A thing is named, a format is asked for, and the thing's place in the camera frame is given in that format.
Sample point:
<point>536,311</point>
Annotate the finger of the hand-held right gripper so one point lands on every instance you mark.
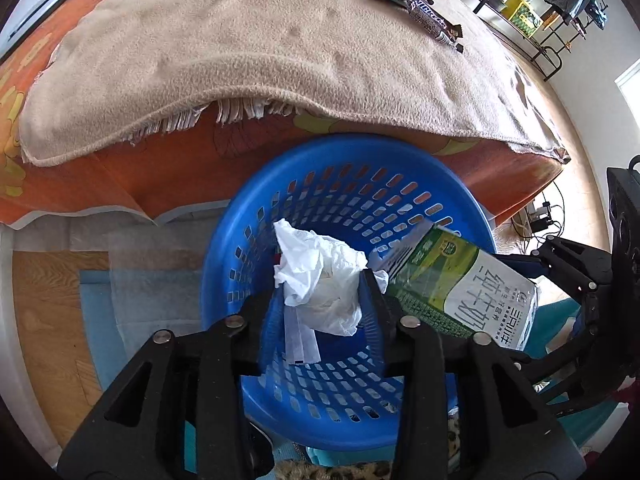
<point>520,265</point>
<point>565,360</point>

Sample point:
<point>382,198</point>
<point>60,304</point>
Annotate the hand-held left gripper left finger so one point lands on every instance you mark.
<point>255,330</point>

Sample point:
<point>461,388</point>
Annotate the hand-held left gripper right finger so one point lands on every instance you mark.
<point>377,310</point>

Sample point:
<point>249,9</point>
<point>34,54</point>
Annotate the green white milk carton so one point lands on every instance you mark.
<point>475,285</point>

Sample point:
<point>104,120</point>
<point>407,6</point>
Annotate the white tissue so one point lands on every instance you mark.
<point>325,280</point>

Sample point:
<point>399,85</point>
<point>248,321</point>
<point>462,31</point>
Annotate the blue plastic basket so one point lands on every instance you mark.
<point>350,185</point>

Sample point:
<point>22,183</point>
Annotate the dark chocolate bar wrapper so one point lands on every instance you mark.
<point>427,15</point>

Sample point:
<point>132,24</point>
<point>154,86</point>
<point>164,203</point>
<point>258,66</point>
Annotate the person's teal pants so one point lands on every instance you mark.
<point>550,315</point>

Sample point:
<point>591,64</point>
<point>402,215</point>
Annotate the white power strip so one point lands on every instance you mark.
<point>540,220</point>

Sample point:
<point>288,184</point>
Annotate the clear plastic sheet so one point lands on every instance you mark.
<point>150,250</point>

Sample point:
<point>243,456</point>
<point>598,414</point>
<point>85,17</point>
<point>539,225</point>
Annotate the light blue floor mat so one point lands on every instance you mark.
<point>100,320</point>

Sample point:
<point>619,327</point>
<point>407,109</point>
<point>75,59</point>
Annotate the leopard print cloth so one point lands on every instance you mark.
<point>330,471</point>

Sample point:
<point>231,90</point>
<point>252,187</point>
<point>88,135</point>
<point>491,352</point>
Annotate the black drying rack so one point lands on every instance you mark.
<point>550,55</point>

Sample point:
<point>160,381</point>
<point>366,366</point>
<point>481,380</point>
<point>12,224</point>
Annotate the blue hanging garment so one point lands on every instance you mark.
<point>597,12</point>

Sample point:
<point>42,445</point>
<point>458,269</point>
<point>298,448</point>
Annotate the torn dark wrapper piece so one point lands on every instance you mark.
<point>458,48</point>

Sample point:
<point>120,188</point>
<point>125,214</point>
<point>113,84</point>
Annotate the yellow plastic crate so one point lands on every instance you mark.
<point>525,15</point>

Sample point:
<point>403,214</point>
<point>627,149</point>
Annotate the orange printed bed sheet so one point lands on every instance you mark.
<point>75,185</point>

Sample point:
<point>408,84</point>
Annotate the beige fleece blanket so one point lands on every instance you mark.
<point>250,50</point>

